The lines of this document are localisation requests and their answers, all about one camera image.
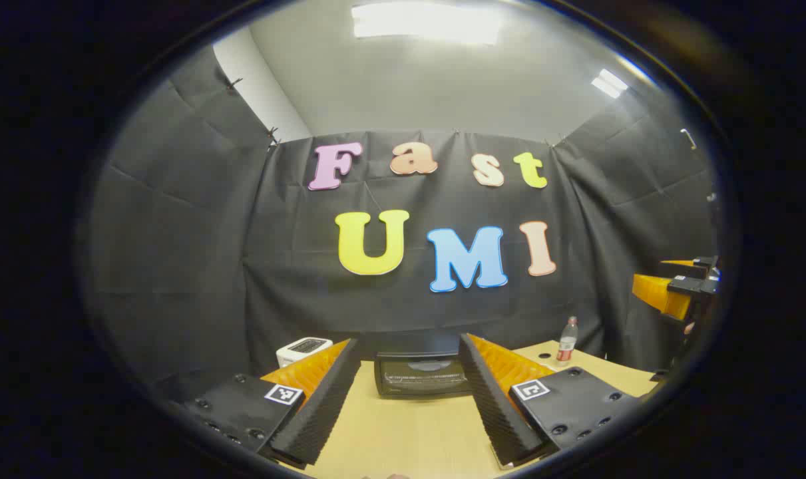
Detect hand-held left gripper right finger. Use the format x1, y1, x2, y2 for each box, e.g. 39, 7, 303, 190
458, 333, 646, 468

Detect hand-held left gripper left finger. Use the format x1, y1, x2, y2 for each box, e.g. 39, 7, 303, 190
166, 338, 362, 466

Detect black electric oven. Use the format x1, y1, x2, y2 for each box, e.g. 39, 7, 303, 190
375, 351, 474, 399

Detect white toaster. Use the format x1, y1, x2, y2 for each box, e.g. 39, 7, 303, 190
276, 337, 334, 369

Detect clear plastic water bottle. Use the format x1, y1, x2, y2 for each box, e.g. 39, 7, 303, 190
555, 316, 579, 367

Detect black backdrop cloth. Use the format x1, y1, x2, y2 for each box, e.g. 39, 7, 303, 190
83, 47, 719, 406

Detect small ceiling light panel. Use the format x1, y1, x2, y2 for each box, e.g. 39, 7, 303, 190
590, 68, 630, 99

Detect large ceiling light panel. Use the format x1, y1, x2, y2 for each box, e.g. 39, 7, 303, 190
351, 1, 504, 45

